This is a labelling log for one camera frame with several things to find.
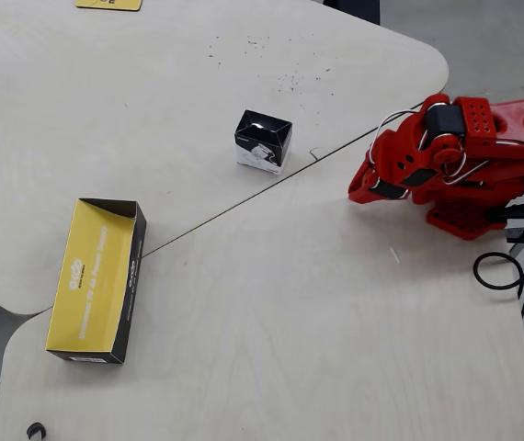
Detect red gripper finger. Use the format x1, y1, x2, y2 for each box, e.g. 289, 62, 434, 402
356, 158, 382, 187
347, 180, 413, 206

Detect yellow card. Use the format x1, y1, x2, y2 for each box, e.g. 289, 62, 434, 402
74, 0, 143, 12

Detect long yellow black okdo box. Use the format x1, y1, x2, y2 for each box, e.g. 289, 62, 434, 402
44, 197, 148, 366

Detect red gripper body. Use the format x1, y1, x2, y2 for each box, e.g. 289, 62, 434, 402
368, 111, 443, 204

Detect black table clamp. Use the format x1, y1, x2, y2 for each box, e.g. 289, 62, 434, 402
503, 187, 524, 258

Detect small black white box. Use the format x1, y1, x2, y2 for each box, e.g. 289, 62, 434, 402
234, 108, 294, 176

